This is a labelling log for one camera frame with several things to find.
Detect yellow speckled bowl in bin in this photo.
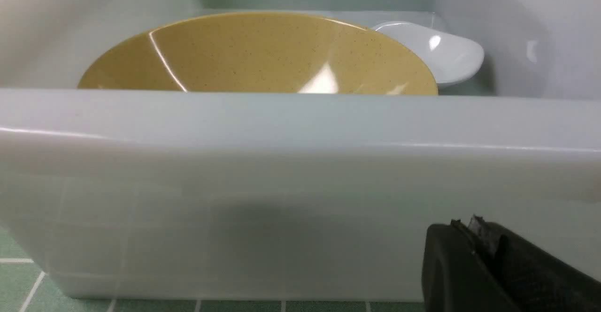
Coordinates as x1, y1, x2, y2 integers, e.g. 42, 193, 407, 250
77, 11, 439, 96

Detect small white dish in bin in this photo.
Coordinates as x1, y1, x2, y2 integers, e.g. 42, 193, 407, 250
373, 21, 485, 89

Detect translucent white plastic bin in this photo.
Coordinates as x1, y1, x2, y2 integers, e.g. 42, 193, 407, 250
1, 0, 600, 301

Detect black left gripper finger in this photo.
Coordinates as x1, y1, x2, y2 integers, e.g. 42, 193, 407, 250
421, 215, 601, 312

